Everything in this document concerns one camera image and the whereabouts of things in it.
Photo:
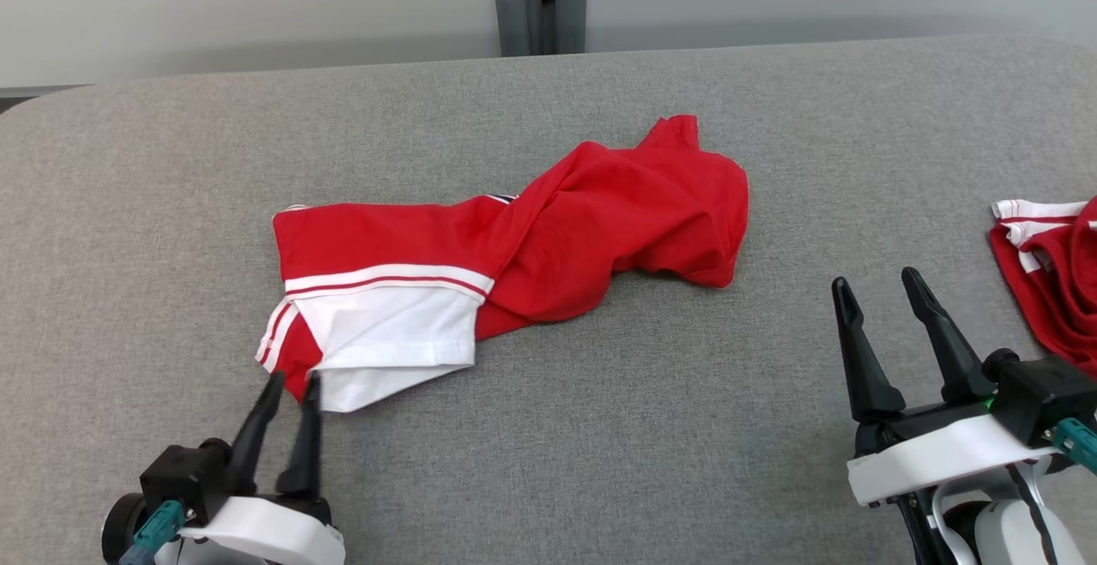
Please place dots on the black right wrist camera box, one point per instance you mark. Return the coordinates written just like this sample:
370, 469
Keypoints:
1046, 393

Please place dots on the grey fabric sofa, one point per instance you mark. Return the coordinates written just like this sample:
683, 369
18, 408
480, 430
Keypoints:
600, 462

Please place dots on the teal camera connector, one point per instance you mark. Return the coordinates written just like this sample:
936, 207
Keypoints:
154, 535
1076, 445

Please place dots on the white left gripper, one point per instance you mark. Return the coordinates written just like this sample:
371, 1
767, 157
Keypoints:
266, 535

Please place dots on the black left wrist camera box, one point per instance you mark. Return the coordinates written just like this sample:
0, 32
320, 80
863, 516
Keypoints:
184, 479

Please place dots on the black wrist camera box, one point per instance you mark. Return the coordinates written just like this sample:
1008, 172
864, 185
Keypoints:
1046, 393
184, 479

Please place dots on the teal right camera connector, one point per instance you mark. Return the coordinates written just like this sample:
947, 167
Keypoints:
1076, 445

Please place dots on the red T-shirt with white sleeves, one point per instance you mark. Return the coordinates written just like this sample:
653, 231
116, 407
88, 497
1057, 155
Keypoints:
600, 222

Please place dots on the grey round cylinder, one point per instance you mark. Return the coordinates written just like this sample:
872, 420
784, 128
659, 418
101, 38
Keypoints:
510, 21
572, 16

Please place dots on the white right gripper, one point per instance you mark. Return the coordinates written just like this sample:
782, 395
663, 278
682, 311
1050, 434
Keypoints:
934, 453

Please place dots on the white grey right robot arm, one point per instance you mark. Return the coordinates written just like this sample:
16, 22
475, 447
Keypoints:
998, 539

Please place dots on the teal left camera connector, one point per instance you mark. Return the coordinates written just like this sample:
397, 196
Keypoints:
154, 535

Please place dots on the red shorts with white panel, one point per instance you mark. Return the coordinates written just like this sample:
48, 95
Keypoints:
1063, 291

